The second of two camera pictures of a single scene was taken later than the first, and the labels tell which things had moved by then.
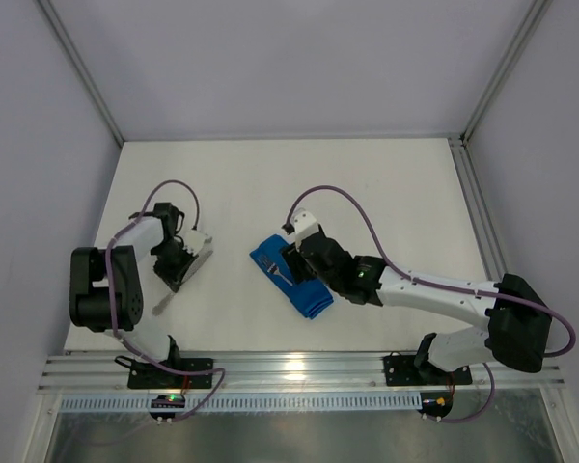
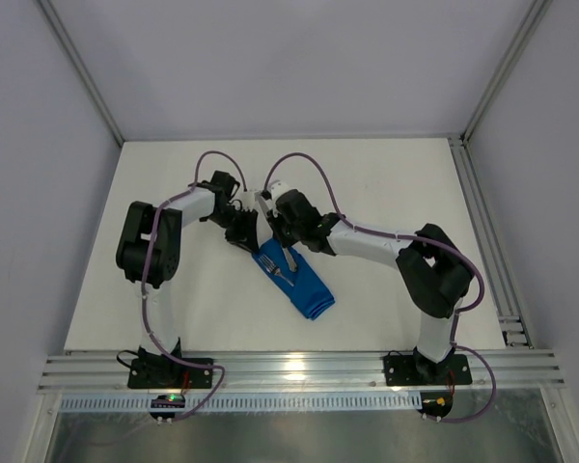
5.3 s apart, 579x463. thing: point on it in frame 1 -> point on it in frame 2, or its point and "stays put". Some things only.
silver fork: x=272 y=268 stays put
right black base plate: x=401 y=370 stays put
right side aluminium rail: x=482 y=226 stays put
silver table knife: x=204 y=256 -> x=286 y=251
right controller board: x=436 y=403 stays put
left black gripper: x=175 y=275 -> x=242 y=234
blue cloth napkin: x=308 y=296 stays put
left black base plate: x=145 y=374 stays put
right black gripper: x=294 y=263 -> x=282 y=233
